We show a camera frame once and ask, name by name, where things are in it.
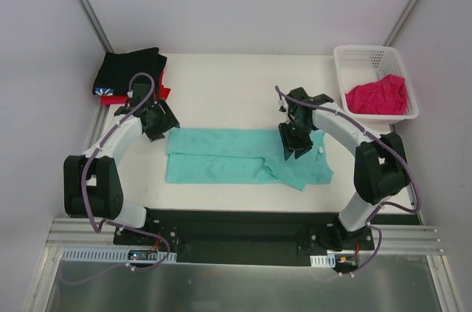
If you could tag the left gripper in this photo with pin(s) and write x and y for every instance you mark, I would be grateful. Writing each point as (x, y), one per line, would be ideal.
(161, 122)

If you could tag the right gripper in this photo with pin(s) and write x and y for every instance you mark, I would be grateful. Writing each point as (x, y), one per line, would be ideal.
(295, 139)

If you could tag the teal t shirt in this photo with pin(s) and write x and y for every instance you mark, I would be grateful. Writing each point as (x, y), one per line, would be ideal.
(238, 156)

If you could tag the white plastic basket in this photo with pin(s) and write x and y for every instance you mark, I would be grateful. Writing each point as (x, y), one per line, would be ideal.
(358, 64)

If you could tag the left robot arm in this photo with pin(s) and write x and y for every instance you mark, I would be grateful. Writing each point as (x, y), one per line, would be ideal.
(92, 188)

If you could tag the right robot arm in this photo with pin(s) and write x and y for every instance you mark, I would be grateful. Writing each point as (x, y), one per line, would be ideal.
(380, 167)

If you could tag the folded red t shirt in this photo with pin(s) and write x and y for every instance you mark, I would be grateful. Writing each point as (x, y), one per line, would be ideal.
(110, 99)

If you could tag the folded black t shirt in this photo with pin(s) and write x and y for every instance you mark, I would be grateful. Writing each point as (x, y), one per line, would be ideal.
(116, 71)

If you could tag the pink t shirt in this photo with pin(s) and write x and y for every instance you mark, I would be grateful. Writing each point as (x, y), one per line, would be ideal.
(387, 96)

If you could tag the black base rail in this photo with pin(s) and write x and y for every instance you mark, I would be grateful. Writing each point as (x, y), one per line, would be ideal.
(252, 238)

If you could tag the right white cable duct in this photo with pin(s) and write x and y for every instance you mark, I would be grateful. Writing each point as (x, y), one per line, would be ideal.
(323, 261)

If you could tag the white cable duct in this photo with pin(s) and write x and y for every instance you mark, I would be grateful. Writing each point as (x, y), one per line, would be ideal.
(323, 261)
(97, 255)

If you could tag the left white cable duct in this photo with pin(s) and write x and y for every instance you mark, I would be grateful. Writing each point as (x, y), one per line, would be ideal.
(97, 255)

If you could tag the left aluminium frame post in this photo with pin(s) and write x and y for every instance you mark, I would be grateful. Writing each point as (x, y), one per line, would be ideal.
(95, 25)

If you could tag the aluminium frame post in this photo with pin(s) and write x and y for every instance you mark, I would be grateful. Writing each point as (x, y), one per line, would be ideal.
(407, 9)
(95, 25)

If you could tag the right aluminium frame post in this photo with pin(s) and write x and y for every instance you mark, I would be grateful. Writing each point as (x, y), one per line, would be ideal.
(407, 9)

